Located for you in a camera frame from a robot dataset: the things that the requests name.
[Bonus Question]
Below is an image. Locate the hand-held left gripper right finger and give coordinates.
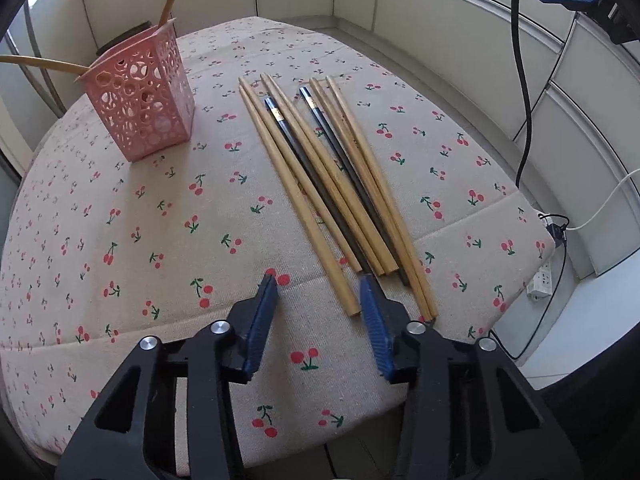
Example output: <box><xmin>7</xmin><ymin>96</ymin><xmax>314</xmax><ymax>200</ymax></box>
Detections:
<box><xmin>359</xmin><ymin>274</ymin><xmax>583</xmax><ymax>480</ymax></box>

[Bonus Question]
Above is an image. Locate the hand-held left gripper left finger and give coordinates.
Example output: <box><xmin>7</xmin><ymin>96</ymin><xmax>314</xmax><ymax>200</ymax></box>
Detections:
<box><xmin>54</xmin><ymin>269</ymin><xmax>279</xmax><ymax>480</ymax></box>

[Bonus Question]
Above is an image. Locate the row of wooden chopsticks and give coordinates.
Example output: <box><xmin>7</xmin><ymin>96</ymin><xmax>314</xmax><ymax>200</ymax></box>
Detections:
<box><xmin>237</xmin><ymin>72</ymin><xmax>440</xmax><ymax>323</ymax></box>

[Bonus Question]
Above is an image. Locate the black chopstick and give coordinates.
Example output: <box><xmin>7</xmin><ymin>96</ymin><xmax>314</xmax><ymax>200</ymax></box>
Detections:
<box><xmin>299</xmin><ymin>86</ymin><xmax>411</xmax><ymax>287</ymax></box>
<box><xmin>263</xmin><ymin>97</ymin><xmax>373</xmax><ymax>276</ymax></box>

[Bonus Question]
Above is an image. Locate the pink perforated plastic basket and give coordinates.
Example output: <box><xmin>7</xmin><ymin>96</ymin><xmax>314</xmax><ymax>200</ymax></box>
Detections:
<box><xmin>75</xmin><ymin>17</ymin><xmax>197</xmax><ymax>163</ymax></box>

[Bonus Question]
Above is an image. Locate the cherry print tablecloth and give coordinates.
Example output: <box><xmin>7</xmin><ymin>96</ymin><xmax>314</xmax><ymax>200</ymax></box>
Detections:
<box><xmin>0</xmin><ymin>16</ymin><xmax>558</xmax><ymax>476</ymax></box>

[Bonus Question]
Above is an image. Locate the white power strip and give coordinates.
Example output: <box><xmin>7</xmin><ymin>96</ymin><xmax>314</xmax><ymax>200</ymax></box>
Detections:
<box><xmin>487</xmin><ymin>212</ymin><xmax>571</xmax><ymax>361</ymax></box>
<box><xmin>526</xmin><ymin>259</ymin><xmax>556</xmax><ymax>302</ymax></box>

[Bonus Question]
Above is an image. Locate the thick black cable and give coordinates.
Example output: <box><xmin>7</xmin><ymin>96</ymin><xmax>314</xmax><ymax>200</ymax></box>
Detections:
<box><xmin>509</xmin><ymin>0</ymin><xmax>533</xmax><ymax>188</ymax></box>

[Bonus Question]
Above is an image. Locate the white cable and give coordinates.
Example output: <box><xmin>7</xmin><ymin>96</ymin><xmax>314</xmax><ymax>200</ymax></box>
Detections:
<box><xmin>542</xmin><ymin>167</ymin><xmax>640</xmax><ymax>232</ymax></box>

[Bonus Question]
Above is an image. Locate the grey metal frame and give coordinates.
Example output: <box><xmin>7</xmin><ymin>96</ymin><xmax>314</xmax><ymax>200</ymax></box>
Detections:
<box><xmin>22</xmin><ymin>2</ymin><xmax>68</xmax><ymax>116</ymax></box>

